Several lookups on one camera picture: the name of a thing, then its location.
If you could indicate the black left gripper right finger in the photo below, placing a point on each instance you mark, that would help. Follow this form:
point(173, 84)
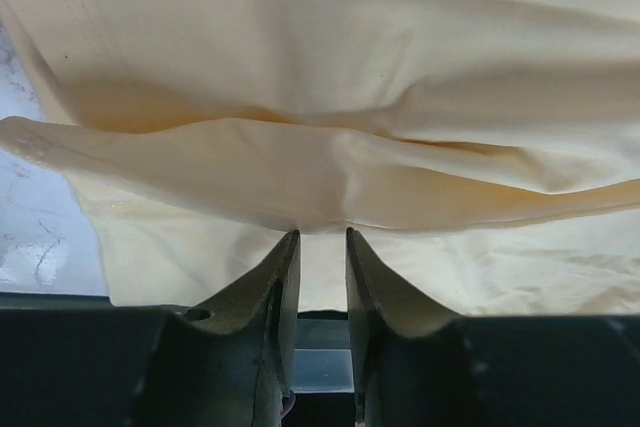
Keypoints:
point(417, 363)

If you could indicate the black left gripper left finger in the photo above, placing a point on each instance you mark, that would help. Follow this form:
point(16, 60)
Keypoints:
point(226, 362)

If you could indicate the yellow t shirt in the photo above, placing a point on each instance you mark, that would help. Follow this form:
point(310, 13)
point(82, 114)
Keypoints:
point(487, 149)

